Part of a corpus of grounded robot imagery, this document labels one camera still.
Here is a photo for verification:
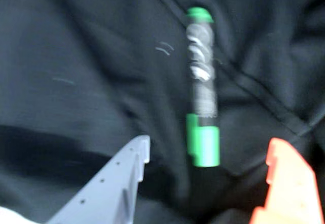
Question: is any blue-grey gripper finger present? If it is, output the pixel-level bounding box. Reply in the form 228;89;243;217
48;135;151;224

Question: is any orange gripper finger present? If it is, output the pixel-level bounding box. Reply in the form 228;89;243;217
248;137;318;224

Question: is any green and black marker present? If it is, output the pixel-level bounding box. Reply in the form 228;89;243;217
185;7;221;168

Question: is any black fabric bag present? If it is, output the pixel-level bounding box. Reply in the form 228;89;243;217
0;0;325;224

